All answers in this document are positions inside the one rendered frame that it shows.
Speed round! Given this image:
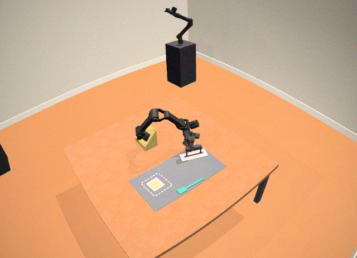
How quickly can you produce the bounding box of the cream square tile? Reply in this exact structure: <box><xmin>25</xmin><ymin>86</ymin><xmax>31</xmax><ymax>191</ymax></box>
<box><xmin>147</xmin><ymin>178</ymin><xmax>164</xmax><ymax>192</ymax></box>

